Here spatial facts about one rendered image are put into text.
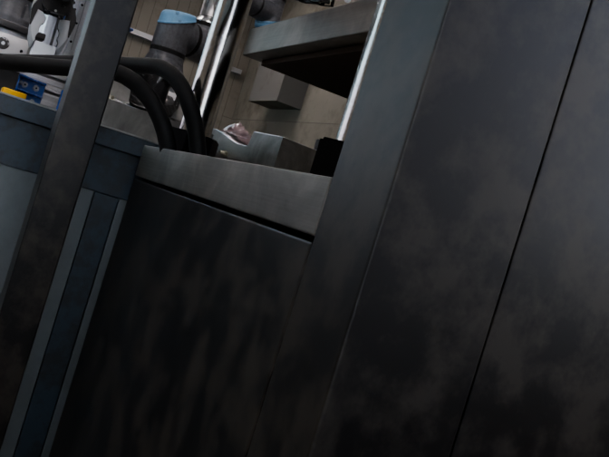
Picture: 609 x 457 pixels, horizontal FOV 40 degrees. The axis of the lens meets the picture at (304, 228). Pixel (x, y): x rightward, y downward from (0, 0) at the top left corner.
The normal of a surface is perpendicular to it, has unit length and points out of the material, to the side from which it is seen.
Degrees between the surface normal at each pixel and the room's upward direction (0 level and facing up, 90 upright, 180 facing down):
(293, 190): 90
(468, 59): 90
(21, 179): 90
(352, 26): 90
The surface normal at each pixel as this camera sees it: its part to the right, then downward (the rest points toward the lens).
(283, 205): -0.87, -0.26
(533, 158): 0.39, 0.13
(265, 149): -0.72, -0.22
